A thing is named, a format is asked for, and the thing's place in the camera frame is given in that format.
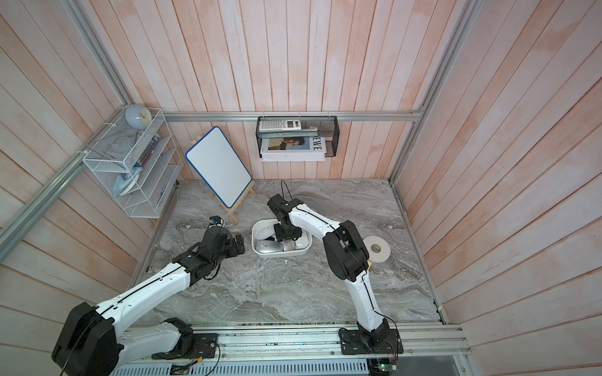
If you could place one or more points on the white rounded mouse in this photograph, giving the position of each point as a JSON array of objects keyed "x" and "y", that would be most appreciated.
[{"x": 265, "y": 233}]

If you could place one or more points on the white wire mesh shelf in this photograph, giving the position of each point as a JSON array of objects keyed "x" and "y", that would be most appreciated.
[{"x": 119, "y": 147}]

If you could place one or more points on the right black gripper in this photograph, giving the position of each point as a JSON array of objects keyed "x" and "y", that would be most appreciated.
[{"x": 279, "y": 236}]

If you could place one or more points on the white calculator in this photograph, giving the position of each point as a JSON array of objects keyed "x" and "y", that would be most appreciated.
[{"x": 279, "y": 125}]

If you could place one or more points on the white magazine book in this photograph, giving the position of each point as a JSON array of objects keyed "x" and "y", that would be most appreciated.
[{"x": 293, "y": 149}]

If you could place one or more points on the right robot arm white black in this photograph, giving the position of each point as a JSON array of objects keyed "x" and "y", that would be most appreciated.
[{"x": 347, "y": 257}]

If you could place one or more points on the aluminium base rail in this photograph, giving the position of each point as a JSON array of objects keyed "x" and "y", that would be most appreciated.
[{"x": 288, "y": 342}]

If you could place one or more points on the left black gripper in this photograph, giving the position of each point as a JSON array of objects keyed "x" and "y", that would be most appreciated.
[{"x": 233, "y": 251}]

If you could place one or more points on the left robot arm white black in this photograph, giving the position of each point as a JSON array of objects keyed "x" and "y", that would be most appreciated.
[{"x": 94, "y": 339}]

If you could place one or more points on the white flat mouse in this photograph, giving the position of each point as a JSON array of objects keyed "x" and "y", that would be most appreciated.
[{"x": 302, "y": 243}]

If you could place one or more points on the white tape roll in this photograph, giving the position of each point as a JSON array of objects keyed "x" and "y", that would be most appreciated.
[{"x": 378, "y": 249}]

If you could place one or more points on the white plastic storage box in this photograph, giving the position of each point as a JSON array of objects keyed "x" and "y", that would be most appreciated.
[{"x": 289, "y": 246}]

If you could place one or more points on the grey book under calculator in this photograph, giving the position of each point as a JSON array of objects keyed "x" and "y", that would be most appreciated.
[{"x": 274, "y": 134}]

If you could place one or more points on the light blue iron object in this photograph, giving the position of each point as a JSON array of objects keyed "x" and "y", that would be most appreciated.
[{"x": 124, "y": 182}]

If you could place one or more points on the black mesh wall basket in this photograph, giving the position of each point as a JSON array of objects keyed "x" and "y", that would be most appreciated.
[{"x": 328, "y": 126}]

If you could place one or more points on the silver mouse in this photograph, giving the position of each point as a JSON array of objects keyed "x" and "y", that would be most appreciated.
[{"x": 268, "y": 247}]

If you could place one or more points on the wooden easel stand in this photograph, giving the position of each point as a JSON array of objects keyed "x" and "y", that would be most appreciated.
[{"x": 235, "y": 207}]

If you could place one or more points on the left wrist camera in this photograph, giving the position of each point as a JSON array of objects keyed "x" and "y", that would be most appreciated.
[{"x": 216, "y": 221}]

